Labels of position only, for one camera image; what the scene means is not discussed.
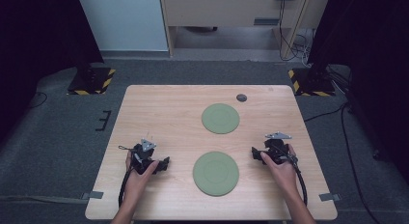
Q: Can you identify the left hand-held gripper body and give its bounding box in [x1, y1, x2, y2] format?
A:
[130, 138, 158, 176]

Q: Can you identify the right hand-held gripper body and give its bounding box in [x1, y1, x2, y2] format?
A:
[262, 130, 293, 165]

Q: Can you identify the green round plate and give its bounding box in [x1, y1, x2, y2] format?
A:
[192, 151, 240, 197]
[201, 102, 241, 135]

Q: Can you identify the person's left hand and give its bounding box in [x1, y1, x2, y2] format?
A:
[123, 150, 160, 201]

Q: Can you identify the person's right hand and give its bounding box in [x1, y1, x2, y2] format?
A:
[259, 143, 299, 197]

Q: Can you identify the grey tape piece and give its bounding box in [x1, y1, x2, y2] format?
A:
[80, 190, 105, 201]
[318, 192, 341, 203]

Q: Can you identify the black yellow striped stand base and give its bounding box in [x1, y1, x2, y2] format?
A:
[287, 68, 337, 98]
[67, 67, 117, 97]

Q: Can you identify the grey label on desk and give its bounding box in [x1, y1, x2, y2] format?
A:
[253, 17, 281, 26]

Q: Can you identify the black curtain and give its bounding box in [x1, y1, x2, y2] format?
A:
[0, 0, 106, 145]
[307, 0, 409, 184]

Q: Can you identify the white panel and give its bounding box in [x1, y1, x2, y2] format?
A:
[76, 0, 170, 52]

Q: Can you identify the light wooden desk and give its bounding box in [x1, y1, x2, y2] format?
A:
[159, 0, 332, 60]

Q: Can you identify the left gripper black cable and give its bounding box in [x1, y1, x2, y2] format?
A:
[118, 166, 133, 209]

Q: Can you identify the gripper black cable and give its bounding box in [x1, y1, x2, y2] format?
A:
[272, 146, 309, 208]
[118, 166, 133, 209]

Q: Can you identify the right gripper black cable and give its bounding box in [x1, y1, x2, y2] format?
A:
[272, 146, 309, 208]

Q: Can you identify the long black floor cable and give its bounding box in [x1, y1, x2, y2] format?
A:
[340, 102, 383, 224]

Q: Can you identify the white cables bundle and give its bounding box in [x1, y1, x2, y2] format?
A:
[294, 28, 316, 66]

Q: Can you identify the thin black floor cable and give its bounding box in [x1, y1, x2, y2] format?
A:
[26, 91, 49, 110]

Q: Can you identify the black power cable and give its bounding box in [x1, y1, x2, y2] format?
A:
[277, 0, 311, 63]

